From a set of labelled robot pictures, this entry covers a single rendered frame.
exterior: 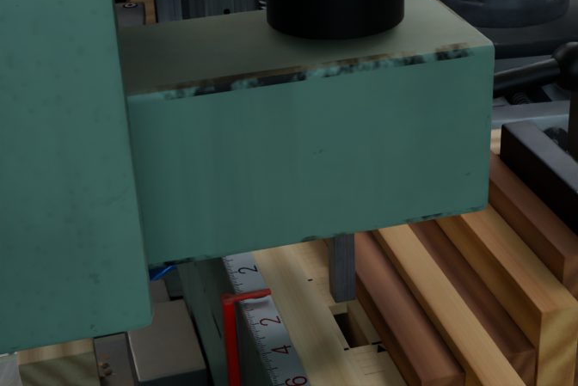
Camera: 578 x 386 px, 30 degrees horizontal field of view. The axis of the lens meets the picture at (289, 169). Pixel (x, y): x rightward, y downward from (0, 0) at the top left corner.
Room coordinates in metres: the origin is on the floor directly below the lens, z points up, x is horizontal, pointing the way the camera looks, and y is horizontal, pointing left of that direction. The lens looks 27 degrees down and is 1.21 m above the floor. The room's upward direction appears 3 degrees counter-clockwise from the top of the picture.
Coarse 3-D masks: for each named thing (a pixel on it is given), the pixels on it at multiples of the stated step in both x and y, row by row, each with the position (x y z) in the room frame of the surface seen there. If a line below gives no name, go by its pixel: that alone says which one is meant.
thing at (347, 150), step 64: (128, 64) 0.35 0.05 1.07; (192, 64) 0.35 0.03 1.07; (256, 64) 0.35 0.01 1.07; (320, 64) 0.35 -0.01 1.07; (384, 64) 0.35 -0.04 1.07; (448, 64) 0.35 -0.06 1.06; (192, 128) 0.33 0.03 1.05; (256, 128) 0.34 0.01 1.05; (320, 128) 0.34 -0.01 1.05; (384, 128) 0.35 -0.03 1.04; (448, 128) 0.35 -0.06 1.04; (192, 192) 0.33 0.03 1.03; (256, 192) 0.34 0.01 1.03; (320, 192) 0.34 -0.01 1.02; (384, 192) 0.35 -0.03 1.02; (448, 192) 0.35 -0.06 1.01; (192, 256) 0.33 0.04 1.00
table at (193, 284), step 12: (180, 264) 0.56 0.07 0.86; (192, 264) 0.50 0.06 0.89; (180, 276) 0.57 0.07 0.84; (192, 276) 0.51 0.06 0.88; (192, 288) 0.51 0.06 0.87; (204, 288) 0.47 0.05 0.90; (192, 300) 0.52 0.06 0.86; (204, 300) 0.47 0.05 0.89; (192, 312) 0.53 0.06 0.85; (204, 312) 0.47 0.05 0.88; (204, 324) 0.48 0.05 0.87; (216, 324) 0.44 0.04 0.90; (204, 336) 0.48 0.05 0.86; (216, 336) 0.44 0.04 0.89; (204, 348) 0.49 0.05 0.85; (216, 348) 0.44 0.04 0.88; (216, 360) 0.45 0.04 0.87; (216, 372) 0.45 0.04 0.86; (216, 384) 0.46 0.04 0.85
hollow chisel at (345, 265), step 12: (336, 240) 0.38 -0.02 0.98; (348, 240) 0.38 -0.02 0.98; (336, 252) 0.38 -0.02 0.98; (348, 252) 0.38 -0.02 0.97; (336, 264) 0.38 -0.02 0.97; (348, 264) 0.38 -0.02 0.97; (336, 276) 0.38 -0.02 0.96; (348, 276) 0.38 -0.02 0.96; (336, 288) 0.38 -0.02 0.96; (348, 288) 0.38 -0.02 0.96; (336, 300) 0.38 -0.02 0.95; (348, 300) 0.38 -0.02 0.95
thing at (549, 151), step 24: (528, 120) 0.45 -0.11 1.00; (504, 144) 0.44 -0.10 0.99; (528, 144) 0.42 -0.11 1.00; (552, 144) 0.42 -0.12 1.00; (528, 168) 0.42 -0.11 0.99; (552, 168) 0.40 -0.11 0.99; (576, 168) 0.40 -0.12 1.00; (552, 192) 0.40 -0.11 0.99; (576, 192) 0.38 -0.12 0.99; (576, 216) 0.38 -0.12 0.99
